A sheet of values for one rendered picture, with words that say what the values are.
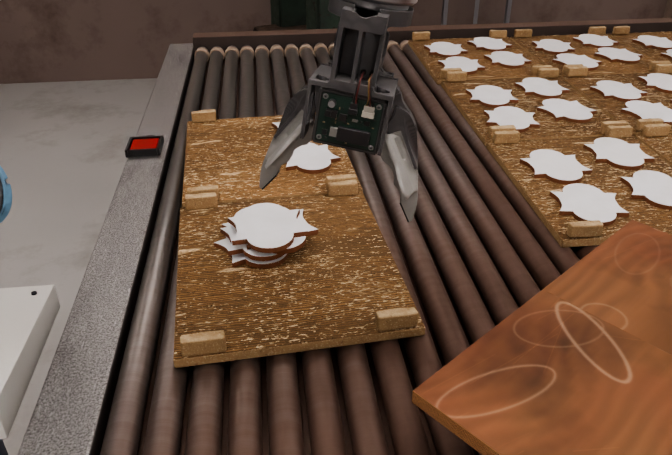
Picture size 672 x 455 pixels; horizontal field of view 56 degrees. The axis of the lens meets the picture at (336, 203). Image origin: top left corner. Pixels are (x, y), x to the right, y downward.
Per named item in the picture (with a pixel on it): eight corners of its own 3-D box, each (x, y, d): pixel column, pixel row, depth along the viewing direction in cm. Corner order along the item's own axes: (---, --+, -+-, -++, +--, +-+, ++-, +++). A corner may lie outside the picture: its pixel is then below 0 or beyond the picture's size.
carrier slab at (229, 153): (182, 211, 121) (181, 204, 120) (188, 127, 156) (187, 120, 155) (362, 195, 126) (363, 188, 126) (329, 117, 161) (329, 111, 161)
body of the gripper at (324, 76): (294, 145, 54) (316, -1, 49) (313, 116, 62) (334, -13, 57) (383, 164, 54) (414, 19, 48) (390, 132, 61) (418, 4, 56)
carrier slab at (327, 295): (174, 369, 86) (173, 360, 85) (180, 214, 120) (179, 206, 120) (425, 335, 91) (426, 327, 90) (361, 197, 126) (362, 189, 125)
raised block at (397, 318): (377, 333, 89) (378, 318, 88) (374, 325, 91) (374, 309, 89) (418, 328, 90) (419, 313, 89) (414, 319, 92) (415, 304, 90)
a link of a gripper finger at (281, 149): (226, 184, 59) (294, 120, 55) (244, 162, 64) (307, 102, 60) (250, 208, 59) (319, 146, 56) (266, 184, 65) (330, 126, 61)
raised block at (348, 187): (328, 198, 122) (328, 185, 121) (326, 193, 124) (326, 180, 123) (358, 195, 123) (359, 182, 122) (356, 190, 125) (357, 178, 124)
